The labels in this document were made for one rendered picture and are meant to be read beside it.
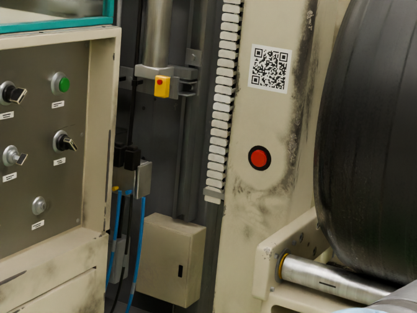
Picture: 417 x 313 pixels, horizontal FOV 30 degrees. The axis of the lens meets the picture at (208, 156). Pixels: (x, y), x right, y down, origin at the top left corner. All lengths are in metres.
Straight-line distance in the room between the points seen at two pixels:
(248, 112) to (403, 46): 0.38
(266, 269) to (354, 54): 0.40
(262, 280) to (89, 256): 0.31
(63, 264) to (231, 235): 0.31
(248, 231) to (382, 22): 0.50
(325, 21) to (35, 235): 0.61
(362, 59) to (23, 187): 0.57
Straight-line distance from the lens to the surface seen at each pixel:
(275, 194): 1.38
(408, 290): 0.42
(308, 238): 1.44
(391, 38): 1.09
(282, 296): 1.32
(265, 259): 1.29
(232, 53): 1.38
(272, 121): 1.35
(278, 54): 1.33
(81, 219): 1.44
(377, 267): 1.22
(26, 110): 1.25
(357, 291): 1.29
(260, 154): 1.37
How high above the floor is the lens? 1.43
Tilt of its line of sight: 16 degrees down
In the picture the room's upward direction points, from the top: 5 degrees clockwise
